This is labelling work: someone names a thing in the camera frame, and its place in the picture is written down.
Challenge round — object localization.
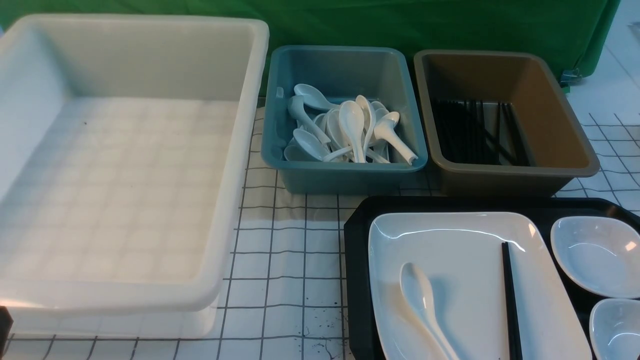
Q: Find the white ceramic soup spoon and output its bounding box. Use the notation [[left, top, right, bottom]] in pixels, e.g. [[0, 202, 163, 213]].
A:
[[399, 262, 460, 360]]

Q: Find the white rectangular rice plate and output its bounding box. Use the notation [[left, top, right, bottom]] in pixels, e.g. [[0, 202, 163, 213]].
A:
[[368, 212, 593, 360]]

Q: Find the black chopstick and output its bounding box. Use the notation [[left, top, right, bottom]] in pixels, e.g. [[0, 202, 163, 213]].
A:
[[502, 242, 523, 360]]

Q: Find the pile of white spoons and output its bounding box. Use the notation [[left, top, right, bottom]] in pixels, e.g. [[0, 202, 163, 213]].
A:
[[283, 83, 419, 166]]

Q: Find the blue plastic bin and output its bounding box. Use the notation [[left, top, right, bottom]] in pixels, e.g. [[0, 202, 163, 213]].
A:
[[261, 45, 428, 196]]

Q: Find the white grid tablecloth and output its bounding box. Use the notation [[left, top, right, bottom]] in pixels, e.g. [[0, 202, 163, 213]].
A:
[[0, 45, 640, 360]]

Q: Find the pile of black chopsticks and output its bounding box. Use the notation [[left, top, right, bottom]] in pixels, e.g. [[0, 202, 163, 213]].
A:
[[430, 98, 532, 167]]

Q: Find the black serving tray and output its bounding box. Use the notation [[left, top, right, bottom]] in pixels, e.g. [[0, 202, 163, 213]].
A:
[[343, 196, 640, 360]]

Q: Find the brown plastic bin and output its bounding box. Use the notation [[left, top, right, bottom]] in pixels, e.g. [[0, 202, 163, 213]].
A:
[[413, 50, 601, 198]]

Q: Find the large white plastic tub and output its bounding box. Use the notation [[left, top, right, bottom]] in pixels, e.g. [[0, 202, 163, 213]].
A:
[[0, 13, 270, 340]]

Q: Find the metal clamp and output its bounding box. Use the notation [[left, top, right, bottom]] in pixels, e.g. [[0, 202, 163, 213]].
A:
[[558, 68, 583, 88]]

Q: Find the white oval side dish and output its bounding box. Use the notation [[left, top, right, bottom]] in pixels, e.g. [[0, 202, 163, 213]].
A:
[[550, 216, 640, 299]]

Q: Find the green cloth backdrop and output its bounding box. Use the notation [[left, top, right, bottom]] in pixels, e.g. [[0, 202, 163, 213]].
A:
[[1, 0, 620, 78]]

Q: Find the white small bowl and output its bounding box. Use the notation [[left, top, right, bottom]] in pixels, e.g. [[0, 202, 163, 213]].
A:
[[589, 298, 640, 360]]

